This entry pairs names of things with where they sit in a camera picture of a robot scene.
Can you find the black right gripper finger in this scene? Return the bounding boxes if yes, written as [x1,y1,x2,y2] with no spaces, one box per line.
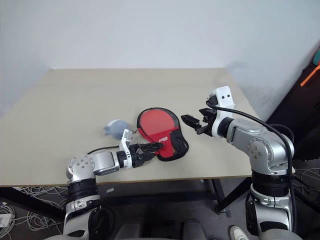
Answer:
[180,114,202,131]
[198,108,214,123]

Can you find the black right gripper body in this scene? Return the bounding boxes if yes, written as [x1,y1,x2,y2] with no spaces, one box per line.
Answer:
[195,93,220,137]

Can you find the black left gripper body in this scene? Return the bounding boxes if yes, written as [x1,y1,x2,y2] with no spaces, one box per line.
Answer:
[128,143,154,169]

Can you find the red black paddle case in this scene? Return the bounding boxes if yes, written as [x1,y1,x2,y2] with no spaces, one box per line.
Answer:
[135,107,190,163]

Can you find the red table tennis paddle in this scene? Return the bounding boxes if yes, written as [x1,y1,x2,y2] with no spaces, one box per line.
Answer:
[138,109,177,137]

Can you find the grey blue plush toy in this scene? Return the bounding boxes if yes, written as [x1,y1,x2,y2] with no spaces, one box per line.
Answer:
[103,119,131,141]

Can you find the dark grey rounded shape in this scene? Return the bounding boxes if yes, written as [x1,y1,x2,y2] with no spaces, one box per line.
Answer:
[182,216,210,240]

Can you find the black panel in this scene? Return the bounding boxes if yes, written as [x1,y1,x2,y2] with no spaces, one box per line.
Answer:
[264,41,320,162]

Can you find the white shoe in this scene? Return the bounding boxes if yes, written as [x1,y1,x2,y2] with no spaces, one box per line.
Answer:
[229,224,250,240]

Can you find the teal object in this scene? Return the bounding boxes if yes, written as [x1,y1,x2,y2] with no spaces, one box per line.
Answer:
[312,46,320,66]

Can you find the white power strip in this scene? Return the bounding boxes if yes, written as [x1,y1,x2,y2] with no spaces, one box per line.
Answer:
[0,212,14,229]

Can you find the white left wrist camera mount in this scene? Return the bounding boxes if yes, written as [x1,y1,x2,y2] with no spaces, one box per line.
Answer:
[118,128,134,168]

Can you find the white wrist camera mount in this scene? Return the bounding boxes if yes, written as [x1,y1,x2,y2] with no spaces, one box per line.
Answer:
[118,128,134,168]
[209,85,237,138]

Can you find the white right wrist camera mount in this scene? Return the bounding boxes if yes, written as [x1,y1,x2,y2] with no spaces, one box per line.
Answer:
[209,85,237,138]

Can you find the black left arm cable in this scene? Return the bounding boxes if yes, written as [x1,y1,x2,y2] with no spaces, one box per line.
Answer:
[86,145,121,155]

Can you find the orange strap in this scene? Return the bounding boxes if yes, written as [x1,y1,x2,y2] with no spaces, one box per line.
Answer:
[299,64,320,88]

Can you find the thin floor cable bundle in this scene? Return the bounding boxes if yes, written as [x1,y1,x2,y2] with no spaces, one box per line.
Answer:
[291,166,320,208]

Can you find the white floor cable tangle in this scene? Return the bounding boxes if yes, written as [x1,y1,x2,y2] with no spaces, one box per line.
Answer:
[0,185,69,237]

